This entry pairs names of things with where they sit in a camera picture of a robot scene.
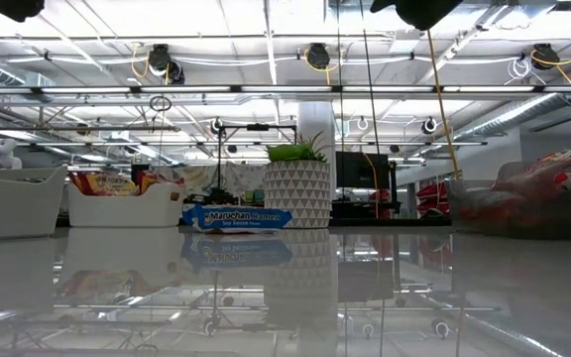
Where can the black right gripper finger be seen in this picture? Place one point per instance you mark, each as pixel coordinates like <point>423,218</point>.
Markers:
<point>422,15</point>

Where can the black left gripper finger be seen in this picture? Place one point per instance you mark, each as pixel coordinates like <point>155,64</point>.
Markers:
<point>15,10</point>

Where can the small black ceiling reel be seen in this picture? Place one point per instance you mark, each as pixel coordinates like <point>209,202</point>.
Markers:
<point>216,125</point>
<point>176,73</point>
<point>429,125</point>

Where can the white humanoid figure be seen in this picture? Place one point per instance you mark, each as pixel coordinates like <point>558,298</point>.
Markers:
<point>2,156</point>

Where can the white building column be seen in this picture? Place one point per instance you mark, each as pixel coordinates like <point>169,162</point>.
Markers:
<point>315,119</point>

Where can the long ceiling light strip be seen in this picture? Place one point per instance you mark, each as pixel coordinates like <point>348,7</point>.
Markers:
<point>92,144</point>
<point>285,89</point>

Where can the black computer monitor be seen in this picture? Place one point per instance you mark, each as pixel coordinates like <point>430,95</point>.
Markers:
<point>362,171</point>

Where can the red background object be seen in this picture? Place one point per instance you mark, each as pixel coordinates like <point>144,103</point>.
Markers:
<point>426,191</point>

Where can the white bin with cutaway side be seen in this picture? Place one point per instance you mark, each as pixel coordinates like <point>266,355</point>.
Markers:
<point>13,208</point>

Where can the grey plastic bin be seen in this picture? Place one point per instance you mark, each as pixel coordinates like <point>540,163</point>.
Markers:
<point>474,208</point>

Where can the black rectangular box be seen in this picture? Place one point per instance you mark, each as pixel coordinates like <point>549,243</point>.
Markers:
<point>140,167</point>

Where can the green plant in triangle-patterned pot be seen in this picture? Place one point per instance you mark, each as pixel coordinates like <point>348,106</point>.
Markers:
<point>298,193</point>

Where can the light patterned backdrop cloth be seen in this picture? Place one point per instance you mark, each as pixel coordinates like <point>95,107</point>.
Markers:
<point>236,173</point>

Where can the green mug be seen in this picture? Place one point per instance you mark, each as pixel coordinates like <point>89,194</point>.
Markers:
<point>247,197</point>

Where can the blue soy sauce noodle pack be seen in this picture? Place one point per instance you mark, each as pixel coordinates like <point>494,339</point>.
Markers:
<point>238,218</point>

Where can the black background rig frame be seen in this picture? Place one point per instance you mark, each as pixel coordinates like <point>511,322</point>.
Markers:
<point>257,127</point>

